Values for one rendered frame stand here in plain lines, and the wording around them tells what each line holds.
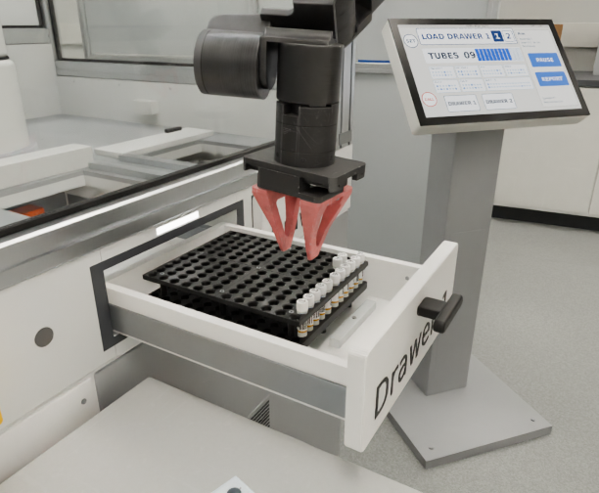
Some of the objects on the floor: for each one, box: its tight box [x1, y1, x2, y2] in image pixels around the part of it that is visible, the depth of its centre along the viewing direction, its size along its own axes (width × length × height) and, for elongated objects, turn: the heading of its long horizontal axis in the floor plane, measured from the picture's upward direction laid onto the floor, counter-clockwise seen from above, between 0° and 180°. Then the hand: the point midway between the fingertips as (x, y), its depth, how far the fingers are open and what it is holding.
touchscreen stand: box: [387, 129, 552, 470], centre depth 161 cm, size 50×45×102 cm
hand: (299, 246), depth 54 cm, fingers open, 3 cm apart
